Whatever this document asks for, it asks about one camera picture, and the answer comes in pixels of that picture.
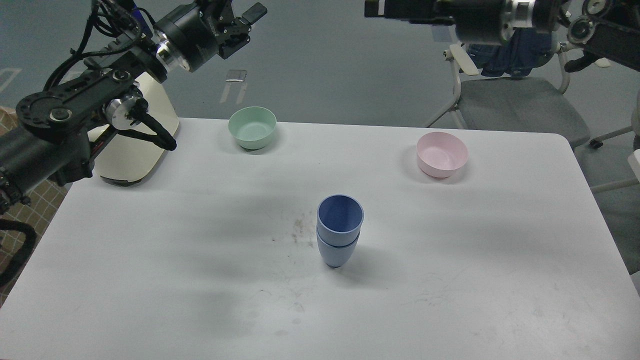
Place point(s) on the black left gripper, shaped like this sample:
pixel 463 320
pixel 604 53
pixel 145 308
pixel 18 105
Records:
pixel 192 34

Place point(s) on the grey office chair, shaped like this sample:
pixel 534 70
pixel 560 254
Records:
pixel 524 104

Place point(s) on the metal floor socket plate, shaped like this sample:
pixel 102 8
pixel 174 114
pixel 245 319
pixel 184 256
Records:
pixel 236 76

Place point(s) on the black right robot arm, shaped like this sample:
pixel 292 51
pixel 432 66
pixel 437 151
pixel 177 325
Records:
pixel 606 29

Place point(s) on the green bowl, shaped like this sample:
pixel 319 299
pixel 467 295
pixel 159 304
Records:
pixel 253 128

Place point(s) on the cream toaster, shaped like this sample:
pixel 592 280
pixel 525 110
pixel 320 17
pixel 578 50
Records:
pixel 126 161

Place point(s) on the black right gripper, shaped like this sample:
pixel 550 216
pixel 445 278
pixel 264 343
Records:
pixel 475 21

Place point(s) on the blue cup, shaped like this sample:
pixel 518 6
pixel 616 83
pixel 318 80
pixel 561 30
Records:
pixel 336 248
pixel 339 220

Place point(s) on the pink bowl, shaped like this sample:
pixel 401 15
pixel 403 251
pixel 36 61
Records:
pixel 441 154

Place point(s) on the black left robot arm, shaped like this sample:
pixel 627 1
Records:
pixel 93 96

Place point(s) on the blue denim jacket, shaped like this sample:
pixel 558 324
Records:
pixel 525 51

